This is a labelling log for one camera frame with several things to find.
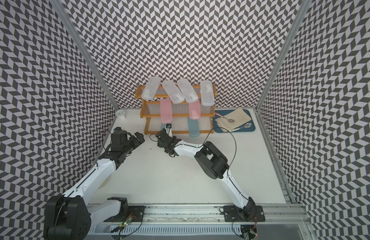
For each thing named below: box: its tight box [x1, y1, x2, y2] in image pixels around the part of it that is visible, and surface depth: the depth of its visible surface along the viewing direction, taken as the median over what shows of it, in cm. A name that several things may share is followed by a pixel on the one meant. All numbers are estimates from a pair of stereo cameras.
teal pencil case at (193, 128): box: [187, 117, 200, 138], surface depth 105 cm
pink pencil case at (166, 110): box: [160, 98, 173, 124], surface depth 95 cm
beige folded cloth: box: [215, 107, 252, 132], surface depth 114 cm
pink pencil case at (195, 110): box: [189, 97, 201, 120], surface depth 96 cm
